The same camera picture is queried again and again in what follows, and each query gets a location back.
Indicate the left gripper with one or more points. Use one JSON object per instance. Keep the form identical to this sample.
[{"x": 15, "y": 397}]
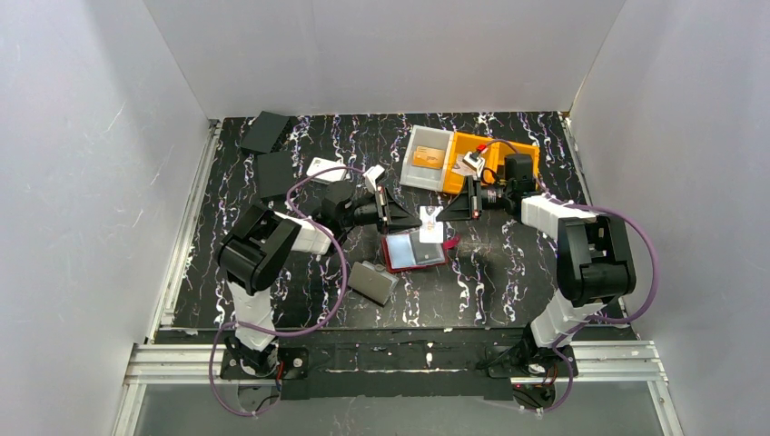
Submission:
[{"x": 385, "y": 209}]

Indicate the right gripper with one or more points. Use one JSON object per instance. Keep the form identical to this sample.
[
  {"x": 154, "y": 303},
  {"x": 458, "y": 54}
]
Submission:
[{"x": 475, "y": 200}]

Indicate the red leather card holder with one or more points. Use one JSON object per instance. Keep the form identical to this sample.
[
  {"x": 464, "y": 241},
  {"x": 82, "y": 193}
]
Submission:
[{"x": 405, "y": 252}]

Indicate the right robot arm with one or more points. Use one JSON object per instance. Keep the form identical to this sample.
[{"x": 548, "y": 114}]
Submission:
[{"x": 594, "y": 264}]

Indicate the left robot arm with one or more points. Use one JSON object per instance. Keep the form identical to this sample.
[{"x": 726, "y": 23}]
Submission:
[{"x": 254, "y": 252}]

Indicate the black card in holder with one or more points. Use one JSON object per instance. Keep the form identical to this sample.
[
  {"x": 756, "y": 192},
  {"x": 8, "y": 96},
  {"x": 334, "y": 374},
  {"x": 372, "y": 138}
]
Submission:
[{"x": 427, "y": 254}]

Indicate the silver metal card case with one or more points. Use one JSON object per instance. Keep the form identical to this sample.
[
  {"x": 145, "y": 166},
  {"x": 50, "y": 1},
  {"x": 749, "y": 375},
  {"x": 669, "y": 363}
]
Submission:
[{"x": 372, "y": 281}]

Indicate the yellow middle plastic bin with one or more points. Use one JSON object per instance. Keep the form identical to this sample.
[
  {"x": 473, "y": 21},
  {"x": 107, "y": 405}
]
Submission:
[{"x": 461, "y": 144}]

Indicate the yellow plastic bin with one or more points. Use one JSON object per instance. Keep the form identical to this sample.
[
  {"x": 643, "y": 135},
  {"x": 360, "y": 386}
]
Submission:
[
  {"x": 514, "y": 150},
  {"x": 461, "y": 144}
]

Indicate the white plastic bin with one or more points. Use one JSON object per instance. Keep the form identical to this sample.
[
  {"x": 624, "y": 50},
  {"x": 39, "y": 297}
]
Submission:
[{"x": 424, "y": 178}]

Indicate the yellow right plastic bin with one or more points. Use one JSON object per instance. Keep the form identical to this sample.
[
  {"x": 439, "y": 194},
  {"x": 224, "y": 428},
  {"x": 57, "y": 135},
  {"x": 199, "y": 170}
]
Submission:
[{"x": 514, "y": 150}]

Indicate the white square device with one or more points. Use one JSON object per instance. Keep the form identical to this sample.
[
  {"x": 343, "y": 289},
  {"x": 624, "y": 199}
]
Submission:
[{"x": 326, "y": 171}]

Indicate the black box near device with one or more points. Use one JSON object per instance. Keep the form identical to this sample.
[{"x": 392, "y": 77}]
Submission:
[{"x": 275, "y": 175}]

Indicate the black box far corner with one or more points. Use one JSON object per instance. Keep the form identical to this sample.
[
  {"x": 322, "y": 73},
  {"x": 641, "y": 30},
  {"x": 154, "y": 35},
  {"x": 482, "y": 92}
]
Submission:
[{"x": 267, "y": 134}]

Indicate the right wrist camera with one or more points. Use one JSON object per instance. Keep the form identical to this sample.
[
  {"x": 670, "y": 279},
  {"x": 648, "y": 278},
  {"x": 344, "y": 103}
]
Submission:
[{"x": 475, "y": 160}]

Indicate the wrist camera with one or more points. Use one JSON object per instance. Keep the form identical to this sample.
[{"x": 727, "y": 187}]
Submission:
[
  {"x": 475, "y": 160},
  {"x": 372, "y": 177}
]

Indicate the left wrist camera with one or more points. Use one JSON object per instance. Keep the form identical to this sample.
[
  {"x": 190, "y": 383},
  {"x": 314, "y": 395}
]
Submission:
[{"x": 372, "y": 177}]

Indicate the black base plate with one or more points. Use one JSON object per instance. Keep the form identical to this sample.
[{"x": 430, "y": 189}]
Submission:
[{"x": 385, "y": 363}]

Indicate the aluminium frame rail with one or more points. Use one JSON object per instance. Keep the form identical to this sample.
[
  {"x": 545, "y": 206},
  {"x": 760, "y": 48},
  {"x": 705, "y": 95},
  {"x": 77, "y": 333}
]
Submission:
[{"x": 597, "y": 361}]

